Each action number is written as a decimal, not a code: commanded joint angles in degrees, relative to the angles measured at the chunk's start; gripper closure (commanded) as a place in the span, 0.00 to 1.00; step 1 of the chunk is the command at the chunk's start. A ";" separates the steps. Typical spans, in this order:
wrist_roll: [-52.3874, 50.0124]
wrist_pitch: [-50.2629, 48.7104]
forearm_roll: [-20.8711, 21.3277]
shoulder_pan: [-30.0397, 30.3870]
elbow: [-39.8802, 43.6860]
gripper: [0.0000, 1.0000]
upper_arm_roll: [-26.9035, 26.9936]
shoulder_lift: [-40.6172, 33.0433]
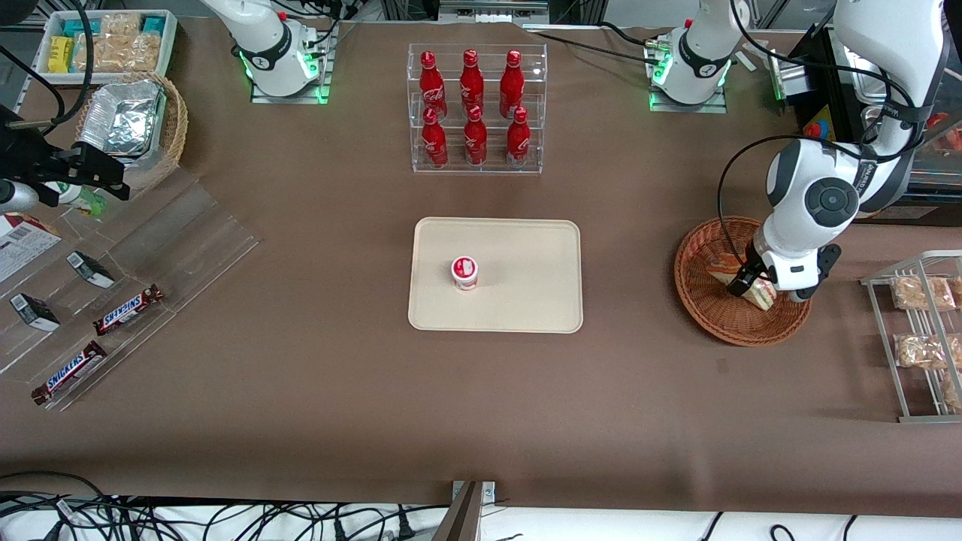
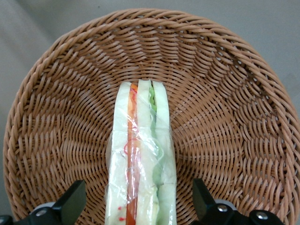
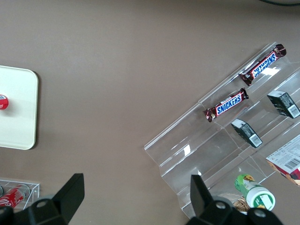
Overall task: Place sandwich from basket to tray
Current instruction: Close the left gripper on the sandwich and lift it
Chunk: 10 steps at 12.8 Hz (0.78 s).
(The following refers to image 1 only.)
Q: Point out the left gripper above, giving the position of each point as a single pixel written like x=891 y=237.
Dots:
x=742 y=282

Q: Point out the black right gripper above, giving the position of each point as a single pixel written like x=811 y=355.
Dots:
x=24 y=160

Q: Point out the triangle sandwich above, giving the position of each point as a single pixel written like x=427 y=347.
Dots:
x=763 y=295

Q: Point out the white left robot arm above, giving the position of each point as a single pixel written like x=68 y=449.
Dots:
x=827 y=199

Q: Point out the brown round wicker basket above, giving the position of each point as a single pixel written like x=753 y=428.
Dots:
x=706 y=315

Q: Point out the tan wicker basket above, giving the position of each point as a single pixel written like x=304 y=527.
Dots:
x=174 y=128

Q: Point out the beige plastic tray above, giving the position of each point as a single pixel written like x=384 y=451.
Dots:
x=518 y=255

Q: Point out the steel warmer tray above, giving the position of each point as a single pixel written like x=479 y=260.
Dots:
x=873 y=90

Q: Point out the green white capped bottle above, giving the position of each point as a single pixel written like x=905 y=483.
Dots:
x=83 y=201

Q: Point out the grey cylindrical object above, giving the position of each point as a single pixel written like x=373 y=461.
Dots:
x=15 y=197

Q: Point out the silver foil container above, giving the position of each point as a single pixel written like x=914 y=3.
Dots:
x=120 y=120

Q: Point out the red white printed carton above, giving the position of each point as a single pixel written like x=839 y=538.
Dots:
x=22 y=248

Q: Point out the small black white box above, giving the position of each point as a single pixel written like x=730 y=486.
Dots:
x=34 y=312
x=90 y=270

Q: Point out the clear acrylic stepped stand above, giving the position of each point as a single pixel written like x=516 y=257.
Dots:
x=188 y=240

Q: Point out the yellow snack pack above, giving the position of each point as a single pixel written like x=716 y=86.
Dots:
x=60 y=54

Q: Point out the clear cracker bag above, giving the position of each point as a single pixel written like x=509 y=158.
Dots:
x=139 y=51
x=98 y=54
x=120 y=25

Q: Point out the snickers chocolate bar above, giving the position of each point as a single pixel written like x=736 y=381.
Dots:
x=128 y=309
x=69 y=373

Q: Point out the teal snack pack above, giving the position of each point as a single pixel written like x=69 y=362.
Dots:
x=79 y=28
x=154 y=24

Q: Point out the white plastic bin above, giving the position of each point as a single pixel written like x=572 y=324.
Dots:
x=171 y=45

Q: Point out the brown snack bag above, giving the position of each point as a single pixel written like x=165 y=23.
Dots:
x=923 y=293
x=924 y=352
x=953 y=391

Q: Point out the black food warmer appliance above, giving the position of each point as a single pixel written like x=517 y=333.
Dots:
x=823 y=90

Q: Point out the silver metal box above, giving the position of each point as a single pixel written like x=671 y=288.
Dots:
x=793 y=75

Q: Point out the small white strip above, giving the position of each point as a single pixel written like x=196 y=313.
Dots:
x=748 y=61

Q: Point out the red cola bottle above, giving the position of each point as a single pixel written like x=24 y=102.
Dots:
x=471 y=81
x=512 y=83
x=518 y=141
x=430 y=83
x=434 y=143
x=475 y=141

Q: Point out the clear acrylic bottle rack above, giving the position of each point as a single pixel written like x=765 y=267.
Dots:
x=492 y=169

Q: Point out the red white yogurt cup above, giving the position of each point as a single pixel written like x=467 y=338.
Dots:
x=464 y=272

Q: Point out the brown table cover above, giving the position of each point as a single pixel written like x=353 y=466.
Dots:
x=301 y=413

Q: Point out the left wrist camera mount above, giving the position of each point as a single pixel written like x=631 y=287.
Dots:
x=827 y=263

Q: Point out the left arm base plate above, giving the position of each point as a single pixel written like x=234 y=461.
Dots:
x=688 y=107

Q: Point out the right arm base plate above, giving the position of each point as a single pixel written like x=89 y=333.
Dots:
x=323 y=75

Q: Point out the small metal bracket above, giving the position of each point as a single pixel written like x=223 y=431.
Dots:
x=488 y=490

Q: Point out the dark camera post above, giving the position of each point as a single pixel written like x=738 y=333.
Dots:
x=462 y=518

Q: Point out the aluminium frame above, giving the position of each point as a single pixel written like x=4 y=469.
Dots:
x=488 y=7

